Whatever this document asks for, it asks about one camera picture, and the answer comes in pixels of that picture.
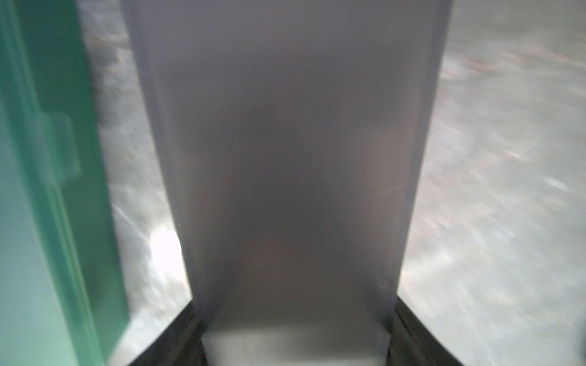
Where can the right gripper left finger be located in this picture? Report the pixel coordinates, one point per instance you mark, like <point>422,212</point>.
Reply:
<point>179,344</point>

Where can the dark green pencil case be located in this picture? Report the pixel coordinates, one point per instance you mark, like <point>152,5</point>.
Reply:
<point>63,301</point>

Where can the black pencil case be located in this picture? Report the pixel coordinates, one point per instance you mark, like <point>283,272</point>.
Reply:
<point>290,136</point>

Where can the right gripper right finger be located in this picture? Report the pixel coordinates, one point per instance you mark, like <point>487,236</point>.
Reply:
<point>413,344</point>

